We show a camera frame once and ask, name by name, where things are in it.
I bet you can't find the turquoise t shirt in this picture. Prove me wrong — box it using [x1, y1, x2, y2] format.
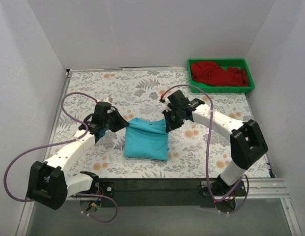
[124, 118, 168, 161]

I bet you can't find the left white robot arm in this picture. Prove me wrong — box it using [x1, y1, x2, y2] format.
[26, 101, 129, 209]

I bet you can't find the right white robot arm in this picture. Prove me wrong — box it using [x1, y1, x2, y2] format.
[160, 90, 268, 195]

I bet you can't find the red t shirt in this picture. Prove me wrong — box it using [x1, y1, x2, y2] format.
[190, 61, 249, 87]

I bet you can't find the green plastic bin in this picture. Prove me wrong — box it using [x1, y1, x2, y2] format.
[187, 58, 254, 93]

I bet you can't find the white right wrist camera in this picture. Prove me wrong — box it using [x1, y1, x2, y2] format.
[160, 94, 171, 112]

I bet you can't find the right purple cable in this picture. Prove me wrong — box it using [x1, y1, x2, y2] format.
[162, 84, 250, 215]

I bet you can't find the purple cable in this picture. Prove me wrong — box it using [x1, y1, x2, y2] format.
[162, 84, 250, 215]
[4, 92, 118, 224]

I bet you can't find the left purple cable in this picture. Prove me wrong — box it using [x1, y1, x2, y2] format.
[4, 92, 118, 224]

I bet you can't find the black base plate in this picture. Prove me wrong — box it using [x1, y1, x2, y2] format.
[71, 178, 247, 208]

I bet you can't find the aluminium front rail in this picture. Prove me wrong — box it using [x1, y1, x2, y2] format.
[25, 178, 290, 200]

